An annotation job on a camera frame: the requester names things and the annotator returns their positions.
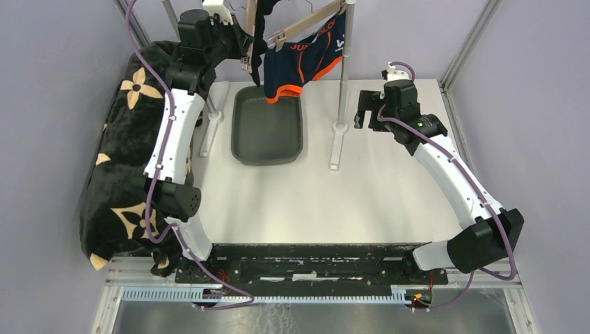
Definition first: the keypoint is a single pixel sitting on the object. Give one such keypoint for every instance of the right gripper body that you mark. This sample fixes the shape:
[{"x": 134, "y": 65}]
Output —
[{"x": 371, "y": 100}]

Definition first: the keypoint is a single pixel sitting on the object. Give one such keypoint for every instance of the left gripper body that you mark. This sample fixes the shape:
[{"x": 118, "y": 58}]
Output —
[{"x": 231, "y": 44}]

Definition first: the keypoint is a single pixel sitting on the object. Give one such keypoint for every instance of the wooden clip hanger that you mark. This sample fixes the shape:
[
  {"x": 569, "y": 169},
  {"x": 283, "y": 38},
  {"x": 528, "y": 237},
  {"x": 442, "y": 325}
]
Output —
[
  {"x": 278, "y": 39},
  {"x": 249, "y": 28}
]

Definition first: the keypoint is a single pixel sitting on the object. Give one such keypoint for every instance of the black underwear white waistband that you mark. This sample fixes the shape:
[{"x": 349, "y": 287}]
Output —
[{"x": 263, "y": 9}]

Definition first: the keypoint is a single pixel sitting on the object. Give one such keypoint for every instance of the navy orange underwear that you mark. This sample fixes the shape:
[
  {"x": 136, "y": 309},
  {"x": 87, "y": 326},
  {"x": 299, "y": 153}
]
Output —
[{"x": 287, "y": 70}]

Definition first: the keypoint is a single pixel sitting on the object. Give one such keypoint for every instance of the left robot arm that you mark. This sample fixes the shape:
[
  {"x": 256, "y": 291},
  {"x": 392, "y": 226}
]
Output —
[{"x": 208, "y": 36}]

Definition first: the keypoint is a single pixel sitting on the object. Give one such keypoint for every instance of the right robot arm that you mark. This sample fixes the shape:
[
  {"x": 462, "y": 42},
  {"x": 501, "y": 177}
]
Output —
[{"x": 489, "y": 231}]

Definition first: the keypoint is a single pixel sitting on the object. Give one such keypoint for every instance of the right metal rack pole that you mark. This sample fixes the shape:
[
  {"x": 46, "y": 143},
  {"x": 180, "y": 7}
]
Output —
[{"x": 344, "y": 79}]

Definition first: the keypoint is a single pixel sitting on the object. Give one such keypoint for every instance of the metal rack pole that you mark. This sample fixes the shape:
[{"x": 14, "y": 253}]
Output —
[
  {"x": 344, "y": 79},
  {"x": 168, "y": 7}
]

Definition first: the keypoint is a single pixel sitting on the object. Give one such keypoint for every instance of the white right pole base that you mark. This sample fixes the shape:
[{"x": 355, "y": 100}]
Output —
[{"x": 337, "y": 147}]

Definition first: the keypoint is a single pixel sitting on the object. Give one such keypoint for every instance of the left metal rack pole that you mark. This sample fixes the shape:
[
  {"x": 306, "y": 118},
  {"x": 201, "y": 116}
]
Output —
[{"x": 168, "y": 7}]

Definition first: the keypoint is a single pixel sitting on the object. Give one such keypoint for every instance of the grey plastic basin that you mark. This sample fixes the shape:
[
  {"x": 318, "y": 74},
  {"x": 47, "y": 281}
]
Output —
[{"x": 266, "y": 134}]

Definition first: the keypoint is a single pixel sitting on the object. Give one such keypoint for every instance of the black floral plush blanket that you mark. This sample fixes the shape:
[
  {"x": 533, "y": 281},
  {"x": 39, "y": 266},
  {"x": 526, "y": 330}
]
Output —
[{"x": 112, "y": 220}]

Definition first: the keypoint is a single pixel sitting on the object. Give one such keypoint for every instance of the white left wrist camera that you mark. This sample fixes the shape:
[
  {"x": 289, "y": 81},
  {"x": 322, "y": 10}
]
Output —
[{"x": 218, "y": 10}]

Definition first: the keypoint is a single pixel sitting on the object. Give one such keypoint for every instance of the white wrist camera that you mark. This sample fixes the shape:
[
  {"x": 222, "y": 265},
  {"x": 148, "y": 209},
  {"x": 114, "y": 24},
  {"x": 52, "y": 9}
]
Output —
[
  {"x": 218, "y": 10},
  {"x": 393, "y": 73}
]

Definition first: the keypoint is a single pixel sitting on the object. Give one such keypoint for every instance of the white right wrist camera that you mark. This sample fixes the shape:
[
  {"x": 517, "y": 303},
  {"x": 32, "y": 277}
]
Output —
[{"x": 393, "y": 73}]

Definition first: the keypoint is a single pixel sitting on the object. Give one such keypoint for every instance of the aluminium frame rail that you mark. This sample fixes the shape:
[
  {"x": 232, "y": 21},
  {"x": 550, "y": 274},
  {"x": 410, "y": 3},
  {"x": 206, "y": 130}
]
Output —
[{"x": 469, "y": 44}]

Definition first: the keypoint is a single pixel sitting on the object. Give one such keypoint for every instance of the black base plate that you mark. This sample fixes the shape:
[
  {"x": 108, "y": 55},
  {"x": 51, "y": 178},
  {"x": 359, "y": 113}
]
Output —
[{"x": 310, "y": 270}]

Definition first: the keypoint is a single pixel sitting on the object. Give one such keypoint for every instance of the grey cable duct strip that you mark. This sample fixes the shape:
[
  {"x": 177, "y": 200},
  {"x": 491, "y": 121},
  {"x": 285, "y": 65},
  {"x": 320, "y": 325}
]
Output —
[{"x": 202, "y": 295}]

